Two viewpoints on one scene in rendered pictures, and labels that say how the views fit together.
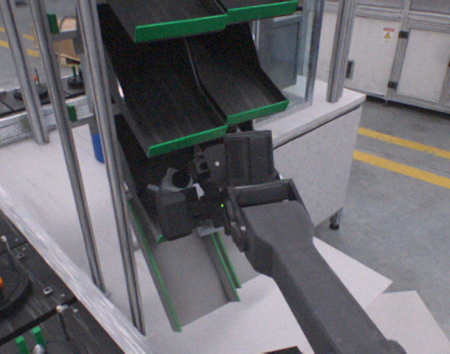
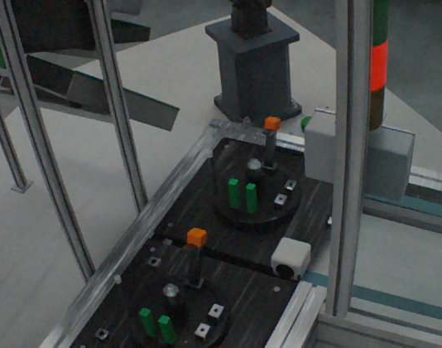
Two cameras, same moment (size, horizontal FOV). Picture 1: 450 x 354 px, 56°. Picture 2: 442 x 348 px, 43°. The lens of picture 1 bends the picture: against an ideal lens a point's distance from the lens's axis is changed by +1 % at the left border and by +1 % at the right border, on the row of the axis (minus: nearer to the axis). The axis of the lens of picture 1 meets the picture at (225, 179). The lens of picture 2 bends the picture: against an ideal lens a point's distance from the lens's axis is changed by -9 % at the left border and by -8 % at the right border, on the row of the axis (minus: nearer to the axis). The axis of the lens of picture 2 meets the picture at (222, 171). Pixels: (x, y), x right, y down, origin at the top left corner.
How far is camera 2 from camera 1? 117 cm
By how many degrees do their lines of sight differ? 80
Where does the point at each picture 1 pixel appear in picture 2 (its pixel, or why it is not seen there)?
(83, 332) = (194, 202)
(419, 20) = not seen: outside the picture
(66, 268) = (98, 288)
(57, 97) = (13, 26)
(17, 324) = (213, 263)
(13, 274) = (145, 305)
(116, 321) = (166, 192)
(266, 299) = (70, 155)
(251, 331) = (113, 153)
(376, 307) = not seen: hidden behind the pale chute
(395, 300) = not seen: hidden behind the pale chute
